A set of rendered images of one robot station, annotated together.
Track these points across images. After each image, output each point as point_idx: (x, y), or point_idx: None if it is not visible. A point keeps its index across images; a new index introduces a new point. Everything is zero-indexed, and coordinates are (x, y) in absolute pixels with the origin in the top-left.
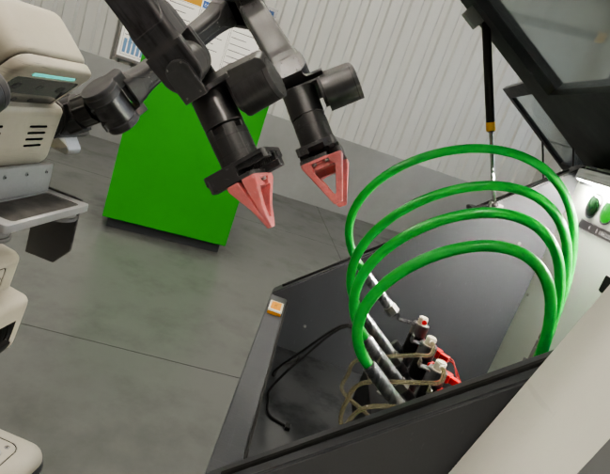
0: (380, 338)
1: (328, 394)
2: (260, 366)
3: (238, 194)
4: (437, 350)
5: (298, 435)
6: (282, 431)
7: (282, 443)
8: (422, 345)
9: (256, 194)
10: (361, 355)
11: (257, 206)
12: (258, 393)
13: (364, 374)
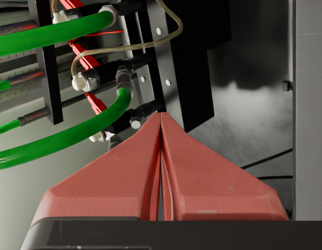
0: (120, 77)
1: (251, 157)
2: (305, 98)
3: (212, 171)
4: (94, 104)
5: (273, 78)
6: (291, 78)
7: (289, 57)
8: (86, 76)
9: (117, 154)
10: None
11: (154, 136)
12: (299, 26)
13: (188, 122)
